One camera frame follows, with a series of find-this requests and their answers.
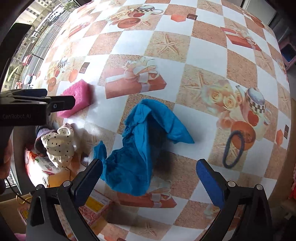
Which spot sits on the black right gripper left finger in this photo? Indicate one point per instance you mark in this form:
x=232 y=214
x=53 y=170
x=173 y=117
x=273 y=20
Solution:
x=43 y=222

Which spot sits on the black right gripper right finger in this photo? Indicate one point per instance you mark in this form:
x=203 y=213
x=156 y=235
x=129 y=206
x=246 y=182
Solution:
x=255 y=222

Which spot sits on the blue plastic cover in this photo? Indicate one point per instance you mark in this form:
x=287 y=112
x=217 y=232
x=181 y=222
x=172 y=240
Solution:
x=148 y=126

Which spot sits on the white satin scrunchie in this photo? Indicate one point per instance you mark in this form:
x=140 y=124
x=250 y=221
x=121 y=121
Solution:
x=60 y=145

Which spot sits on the white bag orange print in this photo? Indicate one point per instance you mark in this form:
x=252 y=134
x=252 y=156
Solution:
x=41 y=170

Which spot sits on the pink patterned tissue box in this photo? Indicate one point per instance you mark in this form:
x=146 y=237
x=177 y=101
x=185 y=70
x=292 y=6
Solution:
x=96 y=206

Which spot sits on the pink sponge block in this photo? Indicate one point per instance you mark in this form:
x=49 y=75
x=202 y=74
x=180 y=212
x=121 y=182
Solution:
x=82 y=93

